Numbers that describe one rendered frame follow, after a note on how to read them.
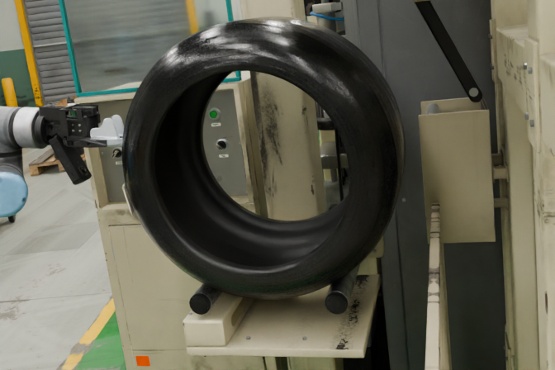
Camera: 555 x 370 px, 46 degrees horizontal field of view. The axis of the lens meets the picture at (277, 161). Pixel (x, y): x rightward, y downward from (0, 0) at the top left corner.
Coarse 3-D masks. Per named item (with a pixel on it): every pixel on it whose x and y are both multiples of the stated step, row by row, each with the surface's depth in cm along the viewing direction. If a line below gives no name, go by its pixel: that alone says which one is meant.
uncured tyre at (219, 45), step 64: (192, 64) 118; (256, 64) 115; (320, 64) 114; (128, 128) 127; (192, 128) 150; (384, 128) 116; (128, 192) 132; (192, 192) 153; (384, 192) 118; (192, 256) 128; (256, 256) 149; (320, 256) 121
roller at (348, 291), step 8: (352, 272) 134; (344, 280) 129; (352, 280) 132; (336, 288) 126; (344, 288) 126; (352, 288) 130; (328, 296) 124; (336, 296) 124; (344, 296) 124; (328, 304) 124; (336, 304) 124; (344, 304) 124; (336, 312) 124
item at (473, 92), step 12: (420, 12) 137; (432, 12) 136; (432, 24) 137; (444, 36) 137; (444, 48) 137; (456, 48) 137; (456, 60) 137; (456, 72) 138; (468, 72) 137; (468, 84) 138; (468, 96) 139; (480, 96) 138
